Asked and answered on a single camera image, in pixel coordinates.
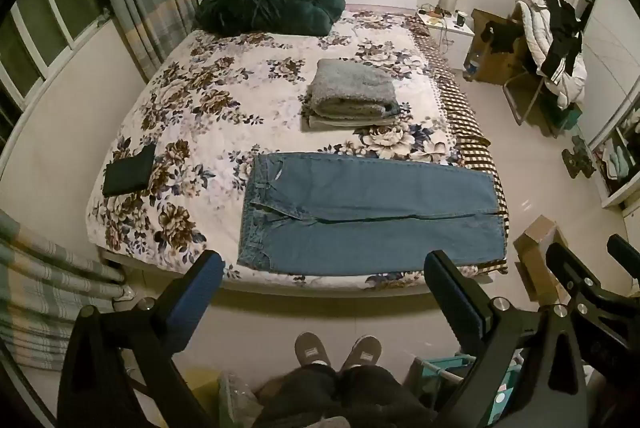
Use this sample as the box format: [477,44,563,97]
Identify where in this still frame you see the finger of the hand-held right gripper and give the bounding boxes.
[546,243,598,309]
[607,234,640,279]

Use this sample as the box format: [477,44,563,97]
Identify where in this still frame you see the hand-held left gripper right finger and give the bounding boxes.
[422,249,588,428]

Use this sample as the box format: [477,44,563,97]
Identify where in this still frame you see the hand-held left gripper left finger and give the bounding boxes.
[56,249,226,428]

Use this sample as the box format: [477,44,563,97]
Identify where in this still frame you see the blue denim pants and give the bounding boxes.
[236,151,507,273]

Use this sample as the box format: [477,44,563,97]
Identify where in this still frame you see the small open cardboard box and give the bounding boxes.
[512,215,571,304]

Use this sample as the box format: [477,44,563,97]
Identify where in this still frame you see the teal folded clothes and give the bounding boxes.
[602,143,632,181]

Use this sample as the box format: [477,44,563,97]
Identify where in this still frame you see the clear plastic bag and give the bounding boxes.
[217,370,263,428]

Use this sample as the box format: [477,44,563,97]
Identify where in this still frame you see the dark slippers pair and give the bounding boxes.
[561,135,597,179]

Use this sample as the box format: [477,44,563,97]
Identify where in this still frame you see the person's right shoe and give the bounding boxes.
[340,334,383,371]

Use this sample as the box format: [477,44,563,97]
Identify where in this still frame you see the person's shoe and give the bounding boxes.
[294,332,331,366]
[340,334,383,371]

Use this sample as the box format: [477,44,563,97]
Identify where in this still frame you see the person's right leg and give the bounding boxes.
[337,365,441,428]

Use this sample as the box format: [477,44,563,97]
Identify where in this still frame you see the person's left shoe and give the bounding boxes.
[294,332,331,366]

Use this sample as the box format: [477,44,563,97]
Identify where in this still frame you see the green bin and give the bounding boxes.
[550,103,583,134]

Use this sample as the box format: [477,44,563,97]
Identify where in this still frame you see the dark folded cloth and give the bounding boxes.
[102,144,157,197]

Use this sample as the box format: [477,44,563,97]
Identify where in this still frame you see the plaid curtain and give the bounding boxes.
[0,208,126,371]

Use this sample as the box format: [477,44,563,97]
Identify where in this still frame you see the brown checked bed sheet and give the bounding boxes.
[412,30,512,276]

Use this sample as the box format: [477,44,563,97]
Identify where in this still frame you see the metal folding chair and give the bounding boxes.
[502,68,557,127]

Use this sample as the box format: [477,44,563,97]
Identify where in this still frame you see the white wardrobe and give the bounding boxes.
[570,0,640,209]

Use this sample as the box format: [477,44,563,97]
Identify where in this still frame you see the bed with floral cover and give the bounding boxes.
[86,8,501,290]

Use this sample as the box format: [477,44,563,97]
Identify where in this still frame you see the large cardboard box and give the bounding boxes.
[467,8,532,85]

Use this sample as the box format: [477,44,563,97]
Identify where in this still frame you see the beige folded cloth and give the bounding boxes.
[300,107,401,132]

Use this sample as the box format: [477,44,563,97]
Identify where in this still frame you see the black striped garment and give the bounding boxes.
[537,0,586,81]

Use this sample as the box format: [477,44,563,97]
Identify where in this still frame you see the chair with piled clothes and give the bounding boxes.
[510,0,587,109]

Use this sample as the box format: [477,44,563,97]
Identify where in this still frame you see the grey fluffy folded blanket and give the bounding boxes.
[306,58,401,120]

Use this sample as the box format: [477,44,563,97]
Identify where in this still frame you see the black cloth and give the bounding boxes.
[480,19,526,55]

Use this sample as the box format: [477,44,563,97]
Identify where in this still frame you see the white nightstand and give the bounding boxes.
[417,5,476,71]

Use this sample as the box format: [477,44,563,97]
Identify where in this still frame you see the dark green duvet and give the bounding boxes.
[194,0,347,38]

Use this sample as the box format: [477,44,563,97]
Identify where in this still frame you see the white framed window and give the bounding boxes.
[0,0,113,144]

